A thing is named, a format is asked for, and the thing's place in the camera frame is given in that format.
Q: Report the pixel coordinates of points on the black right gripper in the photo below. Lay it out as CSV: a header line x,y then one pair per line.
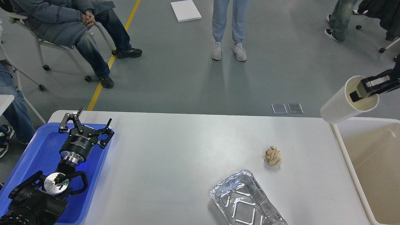
x,y
378,84

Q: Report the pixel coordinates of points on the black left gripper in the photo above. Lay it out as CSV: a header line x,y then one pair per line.
x,y
82,139

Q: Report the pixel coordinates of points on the white paper cup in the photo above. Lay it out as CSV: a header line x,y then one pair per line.
x,y
340,107

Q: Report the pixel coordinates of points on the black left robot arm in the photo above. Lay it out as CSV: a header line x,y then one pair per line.
x,y
53,182

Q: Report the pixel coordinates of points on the white chair leg at right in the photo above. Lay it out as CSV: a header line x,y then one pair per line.
x,y
383,49

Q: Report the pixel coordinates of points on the blue plastic tray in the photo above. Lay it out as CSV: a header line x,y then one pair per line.
x,y
42,154

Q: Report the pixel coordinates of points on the beige plastic bin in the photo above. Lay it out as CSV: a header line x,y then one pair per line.
x,y
371,151

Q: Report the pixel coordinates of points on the person in blue jeans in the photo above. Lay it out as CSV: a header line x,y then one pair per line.
x,y
16,114

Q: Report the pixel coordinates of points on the person in green-grey trousers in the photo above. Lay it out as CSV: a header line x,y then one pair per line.
x,y
339,19

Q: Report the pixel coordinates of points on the right floor plate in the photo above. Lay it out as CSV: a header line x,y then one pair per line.
x,y
295,108

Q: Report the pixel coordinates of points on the floor plate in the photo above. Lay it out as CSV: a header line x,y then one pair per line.
x,y
279,108
295,108

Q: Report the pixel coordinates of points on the white side table corner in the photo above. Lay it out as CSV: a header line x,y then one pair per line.
x,y
5,101

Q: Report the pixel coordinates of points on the left floor plate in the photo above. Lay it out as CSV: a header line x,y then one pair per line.
x,y
279,108

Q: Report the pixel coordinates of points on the seated person in grey jacket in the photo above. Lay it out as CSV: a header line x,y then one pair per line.
x,y
66,23

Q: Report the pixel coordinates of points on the crumpled brown paper ball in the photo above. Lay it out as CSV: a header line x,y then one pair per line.
x,y
273,156

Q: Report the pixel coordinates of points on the white board on floor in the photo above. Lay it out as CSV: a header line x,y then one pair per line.
x,y
185,10

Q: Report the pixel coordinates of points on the aluminium foil tray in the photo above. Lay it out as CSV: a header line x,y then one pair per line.
x,y
242,201

